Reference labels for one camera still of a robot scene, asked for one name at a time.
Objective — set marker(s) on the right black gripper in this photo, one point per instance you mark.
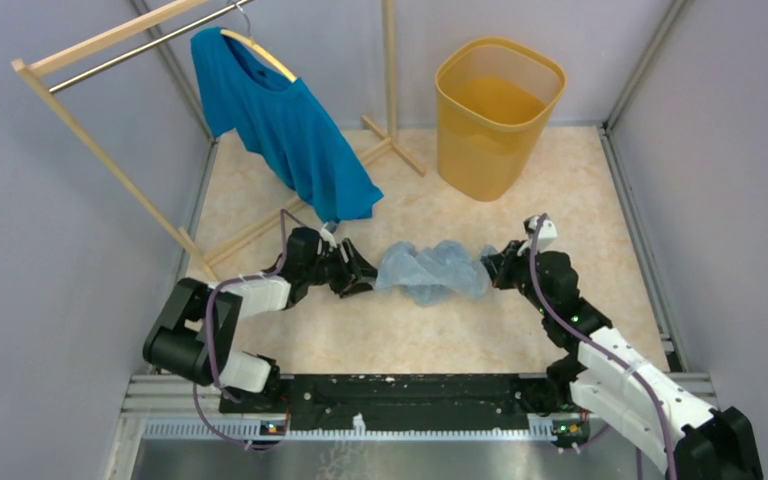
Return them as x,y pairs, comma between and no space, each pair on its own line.
504,263

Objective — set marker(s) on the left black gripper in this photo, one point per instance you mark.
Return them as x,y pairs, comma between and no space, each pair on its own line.
349,282

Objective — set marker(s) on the light blue plastic trash bag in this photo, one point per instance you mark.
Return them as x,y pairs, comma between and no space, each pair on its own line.
430,275

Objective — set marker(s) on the yellow mesh trash bin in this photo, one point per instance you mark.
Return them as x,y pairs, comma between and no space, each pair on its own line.
494,98

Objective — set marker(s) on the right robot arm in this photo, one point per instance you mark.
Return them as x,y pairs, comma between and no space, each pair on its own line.
684,436

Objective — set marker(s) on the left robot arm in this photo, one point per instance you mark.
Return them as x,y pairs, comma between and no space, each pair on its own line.
193,334

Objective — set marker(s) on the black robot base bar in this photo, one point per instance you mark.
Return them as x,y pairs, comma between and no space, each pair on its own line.
450,403

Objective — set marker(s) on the blue t-shirt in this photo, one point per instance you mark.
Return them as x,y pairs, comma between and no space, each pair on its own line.
282,121

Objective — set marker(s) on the wooden clothes hanger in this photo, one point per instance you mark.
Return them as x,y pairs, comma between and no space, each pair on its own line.
247,39

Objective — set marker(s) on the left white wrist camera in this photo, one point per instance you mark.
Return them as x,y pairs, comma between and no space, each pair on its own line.
327,233

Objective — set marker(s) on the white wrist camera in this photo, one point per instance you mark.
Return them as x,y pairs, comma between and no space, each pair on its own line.
541,232
327,233

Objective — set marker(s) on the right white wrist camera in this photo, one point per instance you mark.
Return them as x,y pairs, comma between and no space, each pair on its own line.
541,232

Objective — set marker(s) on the white toothed cable duct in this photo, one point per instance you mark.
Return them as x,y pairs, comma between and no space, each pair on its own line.
359,430

